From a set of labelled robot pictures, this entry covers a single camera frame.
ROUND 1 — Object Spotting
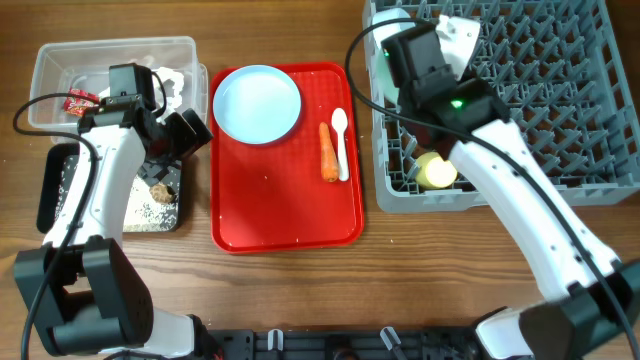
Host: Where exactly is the white napkin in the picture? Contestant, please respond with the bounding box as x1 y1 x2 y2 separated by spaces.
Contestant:
99 66 186 119

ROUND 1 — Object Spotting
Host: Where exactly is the brown food scrap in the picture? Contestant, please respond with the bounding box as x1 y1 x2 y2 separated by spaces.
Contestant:
149 183 176 205

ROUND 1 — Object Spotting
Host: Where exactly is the light blue plate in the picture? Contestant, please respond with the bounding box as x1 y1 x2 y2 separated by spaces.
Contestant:
212 65 302 145

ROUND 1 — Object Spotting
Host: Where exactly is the white rice pile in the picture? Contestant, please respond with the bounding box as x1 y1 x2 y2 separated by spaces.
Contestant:
51 155 179 232

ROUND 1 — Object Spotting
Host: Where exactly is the red snack wrapper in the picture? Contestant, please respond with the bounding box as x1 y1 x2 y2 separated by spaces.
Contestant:
63 88 100 117

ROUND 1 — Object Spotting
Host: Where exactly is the orange carrot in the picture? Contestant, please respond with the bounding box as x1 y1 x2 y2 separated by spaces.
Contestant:
319 122 339 182

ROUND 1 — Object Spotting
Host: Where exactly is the green bowl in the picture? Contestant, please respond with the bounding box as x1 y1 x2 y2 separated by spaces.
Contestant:
375 51 399 105

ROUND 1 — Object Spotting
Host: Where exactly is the yellow cup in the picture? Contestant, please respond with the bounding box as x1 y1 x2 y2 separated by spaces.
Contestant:
415 152 458 189

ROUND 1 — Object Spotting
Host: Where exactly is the light blue bowl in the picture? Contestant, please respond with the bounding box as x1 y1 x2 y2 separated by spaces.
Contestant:
372 8 415 43

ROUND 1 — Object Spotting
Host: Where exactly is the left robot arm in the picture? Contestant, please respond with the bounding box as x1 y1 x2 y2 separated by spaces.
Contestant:
14 63 224 359

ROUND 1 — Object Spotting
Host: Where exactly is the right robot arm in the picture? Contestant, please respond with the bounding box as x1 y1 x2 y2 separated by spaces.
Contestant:
381 24 639 359

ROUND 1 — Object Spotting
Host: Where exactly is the grey dishwasher rack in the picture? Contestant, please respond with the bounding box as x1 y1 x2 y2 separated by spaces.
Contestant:
362 0 639 213

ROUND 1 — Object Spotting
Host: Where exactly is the black tray bin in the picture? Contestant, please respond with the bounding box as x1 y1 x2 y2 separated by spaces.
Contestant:
36 143 182 234

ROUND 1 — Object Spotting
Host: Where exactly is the red serving tray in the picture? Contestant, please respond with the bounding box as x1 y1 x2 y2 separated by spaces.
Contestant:
210 62 364 254

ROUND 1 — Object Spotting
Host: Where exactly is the clear plastic bin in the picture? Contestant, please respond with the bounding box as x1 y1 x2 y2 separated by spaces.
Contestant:
30 36 209 122

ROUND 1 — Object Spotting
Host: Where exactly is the white plastic spoon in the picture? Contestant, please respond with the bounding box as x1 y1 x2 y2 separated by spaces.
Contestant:
331 108 349 182

